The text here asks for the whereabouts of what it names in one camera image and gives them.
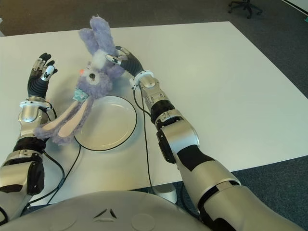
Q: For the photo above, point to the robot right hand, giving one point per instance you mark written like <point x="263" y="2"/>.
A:
<point x="131" y="63"/>

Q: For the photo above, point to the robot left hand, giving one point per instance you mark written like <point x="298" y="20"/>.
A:
<point x="37" y="84"/>

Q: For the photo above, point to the purple plush bunny doll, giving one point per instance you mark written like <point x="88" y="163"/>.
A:
<point x="96" y="77"/>

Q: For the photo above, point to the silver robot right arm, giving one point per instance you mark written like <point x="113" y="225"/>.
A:
<point x="183" y="149"/>

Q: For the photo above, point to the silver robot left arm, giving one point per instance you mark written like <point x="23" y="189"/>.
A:
<point x="29" y="120"/>

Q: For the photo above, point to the white plate black rim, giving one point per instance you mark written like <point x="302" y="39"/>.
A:
<point x="113" y="125"/>

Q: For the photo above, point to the white neighbouring desk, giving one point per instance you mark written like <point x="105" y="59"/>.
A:
<point x="1" y="21"/>

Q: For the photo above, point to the black office chair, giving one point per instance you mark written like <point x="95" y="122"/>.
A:
<point x="245" y="7"/>

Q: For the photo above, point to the white table leg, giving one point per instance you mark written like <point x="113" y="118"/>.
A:
<point x="167" y="191"/>

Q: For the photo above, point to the silver robot torso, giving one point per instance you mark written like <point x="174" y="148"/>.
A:
<point x="108" y="216"/>

